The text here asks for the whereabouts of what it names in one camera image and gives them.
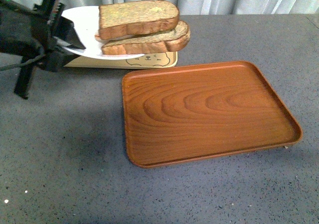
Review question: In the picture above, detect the brown wooden tray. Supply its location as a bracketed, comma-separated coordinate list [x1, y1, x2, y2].
[122, 61, 303, 168]

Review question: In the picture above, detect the black cable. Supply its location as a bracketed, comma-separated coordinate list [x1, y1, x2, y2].
[0, 50, 47, 72]

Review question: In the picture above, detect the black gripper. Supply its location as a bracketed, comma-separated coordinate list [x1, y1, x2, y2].
[0, 0, 86, 100]

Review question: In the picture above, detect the bread slice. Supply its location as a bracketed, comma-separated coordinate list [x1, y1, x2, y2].
[101, 20, 190, 55]
[98, 0, 179, 40]

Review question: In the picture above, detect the yellow bear tray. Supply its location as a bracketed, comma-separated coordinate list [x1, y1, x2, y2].
[65, 52, 178, 70]

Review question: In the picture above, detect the white round plate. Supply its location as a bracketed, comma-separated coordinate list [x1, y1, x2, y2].
[62, 6, 143, 60]

